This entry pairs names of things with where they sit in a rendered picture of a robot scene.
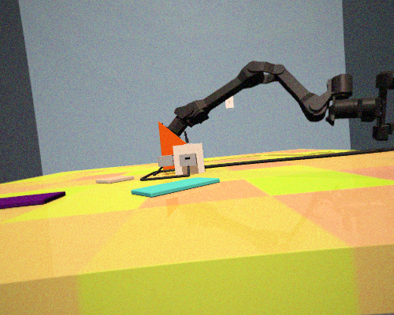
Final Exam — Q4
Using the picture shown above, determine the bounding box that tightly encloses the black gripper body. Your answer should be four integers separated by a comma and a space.
352, 71, 393, 141

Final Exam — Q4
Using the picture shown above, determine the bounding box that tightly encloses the flat peach square pad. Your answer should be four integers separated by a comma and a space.
95, 176, 134, 183

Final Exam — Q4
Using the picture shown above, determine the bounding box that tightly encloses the teal rectangular block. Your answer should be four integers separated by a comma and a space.
131, 177, 220, 198

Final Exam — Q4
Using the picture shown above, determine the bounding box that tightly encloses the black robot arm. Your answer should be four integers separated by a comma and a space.
167, 61, 353, 138

